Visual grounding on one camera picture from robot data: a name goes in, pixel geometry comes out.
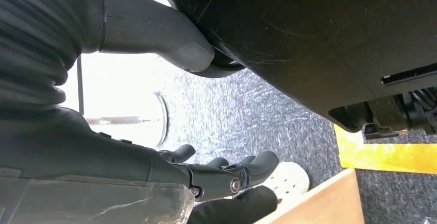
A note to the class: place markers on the black machine housing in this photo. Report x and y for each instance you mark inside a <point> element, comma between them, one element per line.
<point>307,38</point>

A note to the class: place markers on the yellow floor tape strip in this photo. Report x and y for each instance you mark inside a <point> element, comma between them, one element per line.
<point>385,156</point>

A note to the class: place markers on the clear plastic film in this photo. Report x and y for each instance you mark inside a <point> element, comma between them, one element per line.
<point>85,202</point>

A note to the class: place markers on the ribbed robot right arm sleeve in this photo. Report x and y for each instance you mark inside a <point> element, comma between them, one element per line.
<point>30,45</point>

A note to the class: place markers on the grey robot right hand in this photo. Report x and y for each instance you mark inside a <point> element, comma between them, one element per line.
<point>85,147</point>

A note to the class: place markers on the white clog shoe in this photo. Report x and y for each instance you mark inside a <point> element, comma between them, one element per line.
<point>290,181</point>

